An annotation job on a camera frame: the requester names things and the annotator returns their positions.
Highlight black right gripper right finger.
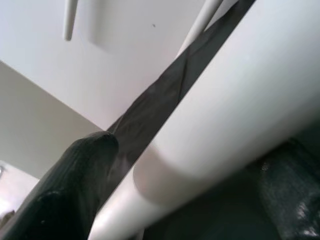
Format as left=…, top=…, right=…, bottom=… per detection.
left=246, top=137, right=320, bottom=240

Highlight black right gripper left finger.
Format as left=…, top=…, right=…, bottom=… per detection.
left=4, top=131, right=120, bottom=240

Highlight white plastic children table top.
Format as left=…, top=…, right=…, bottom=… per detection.
left=132, top=0, right=320, bottom=210

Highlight black cloth table cover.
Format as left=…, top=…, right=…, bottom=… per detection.
left=106, top=0, right=257, bottom=176

